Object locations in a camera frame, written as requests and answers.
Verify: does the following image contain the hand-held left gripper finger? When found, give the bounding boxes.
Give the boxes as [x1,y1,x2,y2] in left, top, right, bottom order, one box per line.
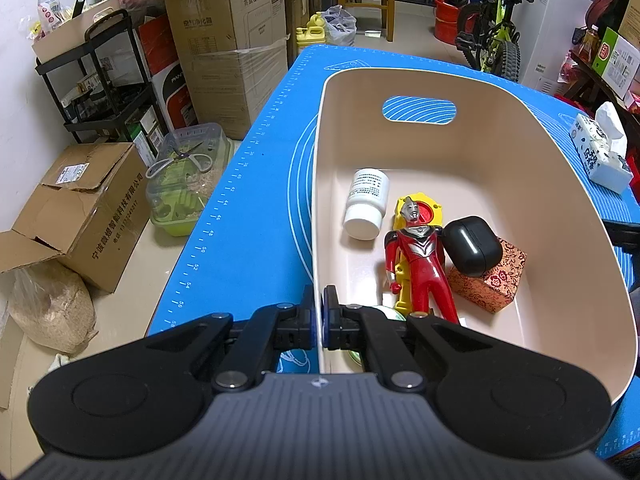
[145,285,321,394]
[322,285,496,393]

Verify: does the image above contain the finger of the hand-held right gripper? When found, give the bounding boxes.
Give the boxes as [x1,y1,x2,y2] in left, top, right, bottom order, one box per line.
[602,219,640,251]

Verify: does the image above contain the beige plastic bin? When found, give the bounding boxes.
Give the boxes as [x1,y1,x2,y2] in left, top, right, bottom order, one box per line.
[310,67,639,407]

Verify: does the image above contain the green round item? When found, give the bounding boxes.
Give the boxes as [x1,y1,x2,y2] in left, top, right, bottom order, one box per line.
[350,304,407,368]

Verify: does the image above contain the white printed tissue box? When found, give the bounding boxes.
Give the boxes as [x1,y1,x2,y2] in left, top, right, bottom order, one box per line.
[569,101,634,195]

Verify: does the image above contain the red toy figure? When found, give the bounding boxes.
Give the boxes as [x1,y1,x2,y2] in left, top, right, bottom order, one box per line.
[383,195,461,326]

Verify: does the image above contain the white pill bottle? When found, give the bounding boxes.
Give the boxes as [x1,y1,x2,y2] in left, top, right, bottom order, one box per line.
[343,167,391,241]

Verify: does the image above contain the blue silicone mat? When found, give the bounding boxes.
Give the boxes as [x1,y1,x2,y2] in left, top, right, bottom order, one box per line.
[150,44,640,461]

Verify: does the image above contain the red patterned small box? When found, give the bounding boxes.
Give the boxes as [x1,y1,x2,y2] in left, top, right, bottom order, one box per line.
[447,237,528,315]

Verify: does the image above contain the black earbud case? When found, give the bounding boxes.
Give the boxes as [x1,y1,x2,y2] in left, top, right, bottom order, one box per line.
[442,216,504,277]

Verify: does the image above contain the yellow plastic toy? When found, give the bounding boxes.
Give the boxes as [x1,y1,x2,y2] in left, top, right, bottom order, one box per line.
[392,191,445,317]

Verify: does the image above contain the dark wooden table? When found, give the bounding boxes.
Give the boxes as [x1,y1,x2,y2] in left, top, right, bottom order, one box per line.
[569,49,640,117]

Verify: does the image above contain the green and white box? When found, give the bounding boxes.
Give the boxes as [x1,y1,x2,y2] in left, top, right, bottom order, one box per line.
[592,26,640,104]

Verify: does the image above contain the clear cage with green base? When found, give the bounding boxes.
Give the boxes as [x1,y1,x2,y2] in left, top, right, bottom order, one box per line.
[145,122,236,239]

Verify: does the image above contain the flat brown cardboard box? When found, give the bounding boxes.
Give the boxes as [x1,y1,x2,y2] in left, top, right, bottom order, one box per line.
[619,0,640,37]

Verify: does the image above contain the green and black bicycle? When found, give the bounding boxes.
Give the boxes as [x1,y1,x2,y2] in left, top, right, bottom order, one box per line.
[453,0,536,84]

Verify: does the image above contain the plastic-wrapped cardboard box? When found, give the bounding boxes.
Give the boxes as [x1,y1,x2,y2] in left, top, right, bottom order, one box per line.
[186,35,292,142]

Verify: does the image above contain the bag of wood shavings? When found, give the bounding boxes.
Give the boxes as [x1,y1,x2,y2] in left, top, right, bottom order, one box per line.
[7,260,99,356]

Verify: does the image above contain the open cardboard box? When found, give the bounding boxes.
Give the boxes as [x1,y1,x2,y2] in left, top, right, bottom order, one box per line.
[0,142,152,294]

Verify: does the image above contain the red bucket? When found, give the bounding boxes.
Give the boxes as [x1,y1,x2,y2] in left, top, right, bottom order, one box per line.
[432,0,469,46]

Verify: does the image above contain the red and white appliance box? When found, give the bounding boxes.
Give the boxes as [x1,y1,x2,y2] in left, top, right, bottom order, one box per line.
[137,14,199,134]

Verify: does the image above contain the yellow plastic jug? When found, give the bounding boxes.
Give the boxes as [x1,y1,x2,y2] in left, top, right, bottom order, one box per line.
[295,12,329,54]

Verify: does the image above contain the clear plastic bag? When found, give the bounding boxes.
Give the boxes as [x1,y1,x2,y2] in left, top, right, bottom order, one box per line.
[320,5,359,47]

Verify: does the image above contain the black metal rack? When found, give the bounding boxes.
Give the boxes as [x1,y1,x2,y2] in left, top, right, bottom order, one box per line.
[35,8,172,162]

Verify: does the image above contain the tall brown cardboard box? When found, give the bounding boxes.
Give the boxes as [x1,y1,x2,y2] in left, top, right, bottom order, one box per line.
[164,0,290,57]

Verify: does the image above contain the beige box on rack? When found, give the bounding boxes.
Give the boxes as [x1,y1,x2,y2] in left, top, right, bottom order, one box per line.
[32,0,132,64]

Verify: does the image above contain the scissors with white handles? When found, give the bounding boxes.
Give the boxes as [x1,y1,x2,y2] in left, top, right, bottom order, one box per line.
[149,142,214,179]

